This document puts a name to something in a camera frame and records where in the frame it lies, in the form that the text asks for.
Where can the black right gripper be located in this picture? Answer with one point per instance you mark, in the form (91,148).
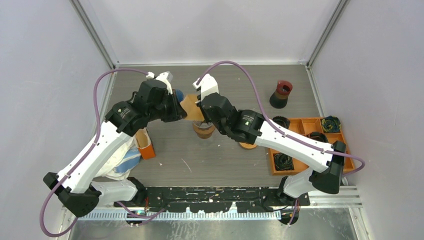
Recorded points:
(206,117)

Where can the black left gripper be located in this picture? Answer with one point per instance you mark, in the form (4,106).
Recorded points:
(178,113)

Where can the brown paper coffee filter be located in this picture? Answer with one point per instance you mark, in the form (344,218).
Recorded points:
(192,110)

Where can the clear glass dripper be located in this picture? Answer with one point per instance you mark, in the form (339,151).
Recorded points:
(202,124)

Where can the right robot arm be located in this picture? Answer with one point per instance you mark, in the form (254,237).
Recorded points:
(327,181)

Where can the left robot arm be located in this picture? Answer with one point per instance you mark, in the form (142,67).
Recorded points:
(74,185)

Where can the blue ribbed dripper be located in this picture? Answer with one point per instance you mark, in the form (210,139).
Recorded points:
(179,95)

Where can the orange coffee filter box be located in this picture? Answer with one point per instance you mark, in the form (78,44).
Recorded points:
(144,144)

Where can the dark rolled coil back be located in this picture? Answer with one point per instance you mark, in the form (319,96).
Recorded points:
(282,121)

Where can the dark rolled coil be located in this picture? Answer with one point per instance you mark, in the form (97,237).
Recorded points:
(283,162)
(282,121)
(318,136)

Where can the red black carafe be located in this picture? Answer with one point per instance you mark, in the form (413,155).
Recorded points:
(279,98)

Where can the dark rolled coil front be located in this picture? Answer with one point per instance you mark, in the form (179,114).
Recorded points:
(283,162)

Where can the orange compartment tray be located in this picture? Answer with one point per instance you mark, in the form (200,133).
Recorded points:
(305,152)

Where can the dark rolled coil middle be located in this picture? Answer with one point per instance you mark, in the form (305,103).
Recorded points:
(318,136)

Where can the white blue plastic bag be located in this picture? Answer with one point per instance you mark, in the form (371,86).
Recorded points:
(122,161)

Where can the blue yellow rolled coil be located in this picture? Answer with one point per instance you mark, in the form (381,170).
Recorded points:
(330,124)

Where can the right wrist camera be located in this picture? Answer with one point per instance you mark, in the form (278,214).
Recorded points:
(206,86)

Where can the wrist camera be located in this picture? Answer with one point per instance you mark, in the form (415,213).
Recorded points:
(164,77)
(206,86)

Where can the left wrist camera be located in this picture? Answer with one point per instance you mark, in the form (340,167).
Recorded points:
(164,77)

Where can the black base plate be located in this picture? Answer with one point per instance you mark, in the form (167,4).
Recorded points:
(257,199)

